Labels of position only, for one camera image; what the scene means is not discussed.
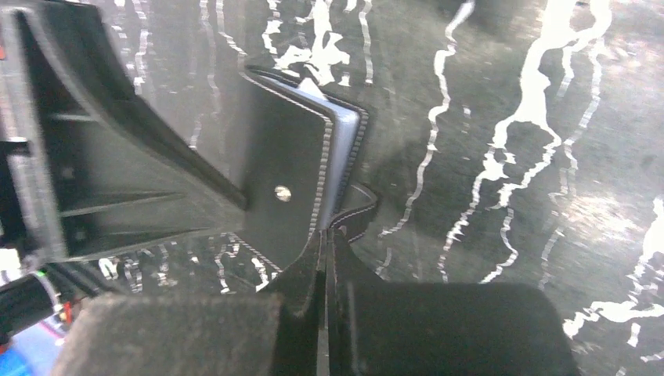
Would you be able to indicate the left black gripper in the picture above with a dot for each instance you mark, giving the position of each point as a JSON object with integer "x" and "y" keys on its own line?
{"x": 97, "y": 172}

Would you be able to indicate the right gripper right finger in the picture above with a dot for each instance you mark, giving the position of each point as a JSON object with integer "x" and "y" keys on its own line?
{"x": 397, "y": 328}

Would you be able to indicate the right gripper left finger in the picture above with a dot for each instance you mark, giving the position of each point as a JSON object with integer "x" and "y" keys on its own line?
{"x": 270, "y": 332}

